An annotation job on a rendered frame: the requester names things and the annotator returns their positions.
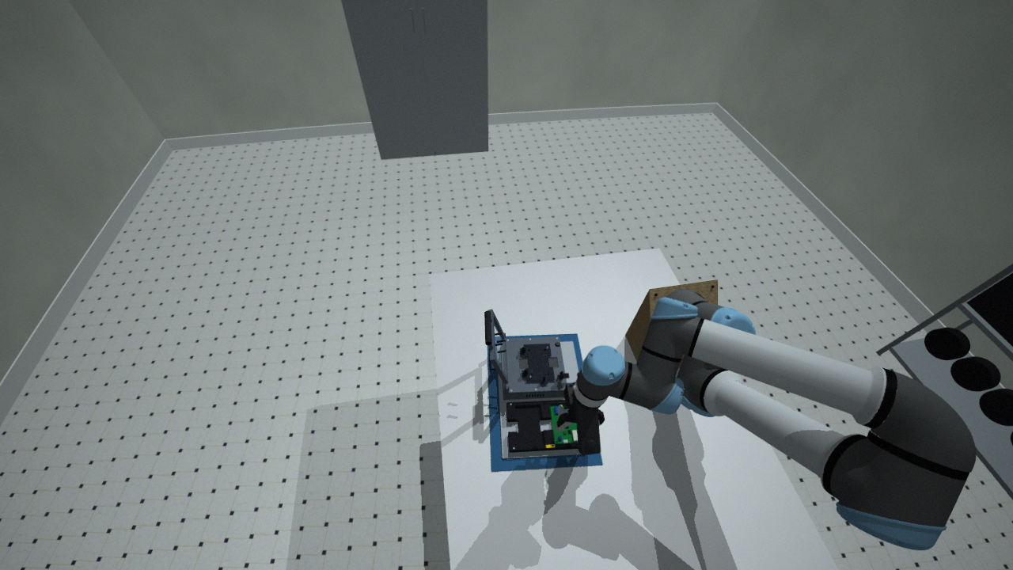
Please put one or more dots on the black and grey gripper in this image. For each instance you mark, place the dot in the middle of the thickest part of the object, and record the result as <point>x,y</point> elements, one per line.
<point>563,415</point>

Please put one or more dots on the green circuit board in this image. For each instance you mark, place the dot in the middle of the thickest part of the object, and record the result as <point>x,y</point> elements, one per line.
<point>568,435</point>

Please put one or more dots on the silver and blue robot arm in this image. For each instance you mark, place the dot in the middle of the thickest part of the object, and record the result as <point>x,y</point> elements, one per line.
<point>902,494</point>

